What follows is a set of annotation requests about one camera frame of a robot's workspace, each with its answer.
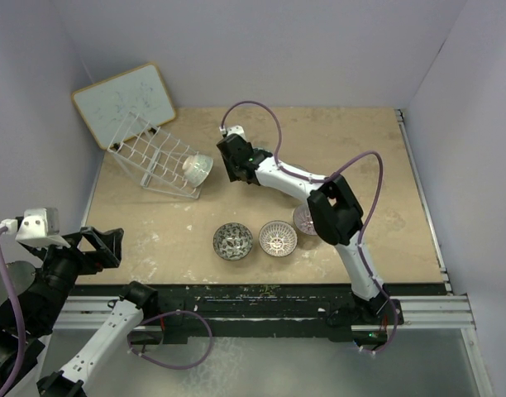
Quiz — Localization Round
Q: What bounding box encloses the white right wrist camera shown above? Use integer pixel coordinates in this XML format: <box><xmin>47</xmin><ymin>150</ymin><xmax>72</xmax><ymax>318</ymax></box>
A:
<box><xmin>219</xmin><ymin>125</ymin><xmax>246</xmax><ymax>140</ymax></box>

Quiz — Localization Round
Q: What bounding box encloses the white wire dish rack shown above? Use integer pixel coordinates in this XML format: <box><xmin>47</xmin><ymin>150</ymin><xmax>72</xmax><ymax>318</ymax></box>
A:
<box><xmin>107</xmin><ymin>112</ymin><xmax>201</xmax><ymax>199</ymax></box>

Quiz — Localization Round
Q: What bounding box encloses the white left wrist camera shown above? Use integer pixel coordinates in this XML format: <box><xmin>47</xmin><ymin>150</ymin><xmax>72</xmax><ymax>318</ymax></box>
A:
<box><xmin>0</xmin><ymin>208</ymin><xmax>70</xmax><ymax>248</ymax></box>

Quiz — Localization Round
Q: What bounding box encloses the brown floral pattern bowl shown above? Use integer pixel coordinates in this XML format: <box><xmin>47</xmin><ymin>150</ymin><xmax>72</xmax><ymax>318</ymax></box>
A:
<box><xmin>212</xmin><ymin>222</ymin><xmax>253</xmax><ymax>261</ymax></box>

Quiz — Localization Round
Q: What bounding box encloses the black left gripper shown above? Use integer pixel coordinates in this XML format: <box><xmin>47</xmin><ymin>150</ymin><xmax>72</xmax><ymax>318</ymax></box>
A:
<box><xmin>29</xmin><ymin>224</ymin><xmax>122</xmax><ymax>328</ymax></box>

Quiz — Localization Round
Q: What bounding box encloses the aluminium rail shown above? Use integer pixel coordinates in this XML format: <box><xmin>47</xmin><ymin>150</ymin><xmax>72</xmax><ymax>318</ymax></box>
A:
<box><xmin>77</xmin><ymin>146</ymin><xmax>105</xmax><ymax>229</ymax></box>
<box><xmin>394</xmin><ymin>109</ymin><xmax>454</xmax><ymax>295</ymax></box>

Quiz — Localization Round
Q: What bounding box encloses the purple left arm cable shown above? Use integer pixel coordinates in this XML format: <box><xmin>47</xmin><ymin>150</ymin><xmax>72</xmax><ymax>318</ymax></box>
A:
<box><xmin>0</xmin><ymin>229</ymin><xmax>25</xmax><ymax>397</ymax></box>

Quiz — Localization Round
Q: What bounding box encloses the purple striped bowl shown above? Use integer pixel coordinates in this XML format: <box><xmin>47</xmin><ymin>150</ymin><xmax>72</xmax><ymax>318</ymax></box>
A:
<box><xmin>293</xmin><ymin>203</ymin><xmax>317</xmax><ymax>236</ymax></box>

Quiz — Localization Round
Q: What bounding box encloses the aluminium left side rail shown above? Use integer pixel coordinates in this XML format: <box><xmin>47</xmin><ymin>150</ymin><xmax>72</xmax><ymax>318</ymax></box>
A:
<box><xmin>77</xmin><ymin>146</ymin><xmax>105</xmax><ymax>229</ymax></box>

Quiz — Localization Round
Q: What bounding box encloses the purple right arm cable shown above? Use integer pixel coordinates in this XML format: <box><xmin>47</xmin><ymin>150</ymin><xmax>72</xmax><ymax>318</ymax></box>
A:
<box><xmin>219</xmin><ymin>100</ymin><xmax>399</xmax><ymax>356</ymax></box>

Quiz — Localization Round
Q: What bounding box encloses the aluminium right side rail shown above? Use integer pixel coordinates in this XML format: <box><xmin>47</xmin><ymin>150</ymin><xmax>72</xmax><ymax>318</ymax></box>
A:
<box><xmin>394</xmin><ymin>109</ymin><xmax>454</xmax><ymax>295</ymax></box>

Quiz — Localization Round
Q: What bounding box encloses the maroon triangle pattern bowl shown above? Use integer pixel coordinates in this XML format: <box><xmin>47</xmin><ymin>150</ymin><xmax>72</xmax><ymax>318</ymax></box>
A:
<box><xmin>259</xmin><ymin>221</ymin><xmax>298</xmax><ymax>257</ymax></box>

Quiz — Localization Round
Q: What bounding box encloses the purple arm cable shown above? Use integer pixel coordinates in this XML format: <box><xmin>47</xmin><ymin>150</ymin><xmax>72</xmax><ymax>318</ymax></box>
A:
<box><xmin>219</xmin><ymin>100</ymin><xmax>399</xmax><ymax>356</ymax></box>
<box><xmin>0</xmin><ymin>229</ymin><xmax>25</xmax><ymax>397</ymax></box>

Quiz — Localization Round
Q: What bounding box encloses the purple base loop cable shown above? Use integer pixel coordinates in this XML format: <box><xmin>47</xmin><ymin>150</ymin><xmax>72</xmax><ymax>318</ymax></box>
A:
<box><xmin>126</xmin><ymin>309</ymin><xmax>213</xmax><ymax>370</ymax></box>

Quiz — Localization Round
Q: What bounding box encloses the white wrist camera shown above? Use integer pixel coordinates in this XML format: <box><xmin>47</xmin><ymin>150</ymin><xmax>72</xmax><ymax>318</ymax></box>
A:
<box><xmin>0</xmin><ymin>208</ymin><xmax>70</xmax><ymax>248</ymax></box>
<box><xmin>219</xmin><ymin>125</ymin><xmax>246</xmax><ymax>140</ymax></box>

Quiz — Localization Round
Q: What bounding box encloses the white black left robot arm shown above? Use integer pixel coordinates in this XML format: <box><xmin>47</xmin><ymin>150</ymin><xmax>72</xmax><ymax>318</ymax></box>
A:
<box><xmin>0</xmin><ymin>219</ymin><xmax>159</xmax><ymax>396</ymax></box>

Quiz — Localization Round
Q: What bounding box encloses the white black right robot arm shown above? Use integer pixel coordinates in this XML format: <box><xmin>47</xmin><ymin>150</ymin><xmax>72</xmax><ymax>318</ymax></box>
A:
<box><xmin>217</xmin><ymin>132</ymin><xmax>389</xmax><ymax>323</ymax></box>

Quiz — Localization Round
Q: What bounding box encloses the teal triangle pattern bowl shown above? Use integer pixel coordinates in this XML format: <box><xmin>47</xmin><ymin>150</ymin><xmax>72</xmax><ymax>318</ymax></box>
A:
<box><xmin>182</xmin><ymin>154</ymin><xmax>213</xmax><ymax>187</ymax></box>

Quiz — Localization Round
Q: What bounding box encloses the yellow-framed whiteboard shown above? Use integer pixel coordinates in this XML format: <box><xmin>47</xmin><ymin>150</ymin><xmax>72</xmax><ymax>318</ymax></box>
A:
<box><xmin>71</xmin><ymin>63</ymin><xmax>176</xmax><ymax>150</ymax></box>

